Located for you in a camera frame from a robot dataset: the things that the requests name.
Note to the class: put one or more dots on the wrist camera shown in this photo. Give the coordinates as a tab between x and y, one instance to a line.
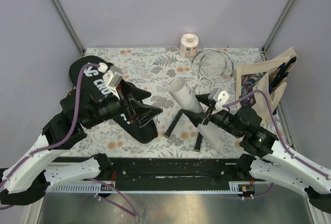
112	77
218	97

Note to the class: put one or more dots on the black racket bag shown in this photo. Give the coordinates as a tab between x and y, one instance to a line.
93	82

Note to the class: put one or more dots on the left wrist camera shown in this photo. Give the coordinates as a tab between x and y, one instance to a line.
112	77

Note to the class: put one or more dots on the floral table mat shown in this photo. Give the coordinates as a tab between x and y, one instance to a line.
152	69

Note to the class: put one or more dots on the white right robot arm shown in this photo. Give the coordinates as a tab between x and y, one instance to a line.
266	157

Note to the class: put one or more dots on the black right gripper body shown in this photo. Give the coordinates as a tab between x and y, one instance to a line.
218	118

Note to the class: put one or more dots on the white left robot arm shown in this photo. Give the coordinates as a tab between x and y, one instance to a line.
83	108

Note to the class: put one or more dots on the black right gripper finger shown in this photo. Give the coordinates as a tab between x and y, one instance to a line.
195	118
204	99

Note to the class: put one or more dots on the white shuttlecock tube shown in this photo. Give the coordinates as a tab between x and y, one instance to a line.
184	96

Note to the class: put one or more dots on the pink toilet paper roll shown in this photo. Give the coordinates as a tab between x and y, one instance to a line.
188	45

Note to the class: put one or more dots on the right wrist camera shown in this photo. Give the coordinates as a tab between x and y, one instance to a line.
218	97

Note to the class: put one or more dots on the beige tote bag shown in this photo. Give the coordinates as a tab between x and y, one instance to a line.
259	76

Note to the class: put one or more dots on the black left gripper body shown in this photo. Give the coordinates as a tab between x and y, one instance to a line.
128	107

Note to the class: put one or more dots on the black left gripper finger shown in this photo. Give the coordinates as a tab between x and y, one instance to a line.
138	94
144	115

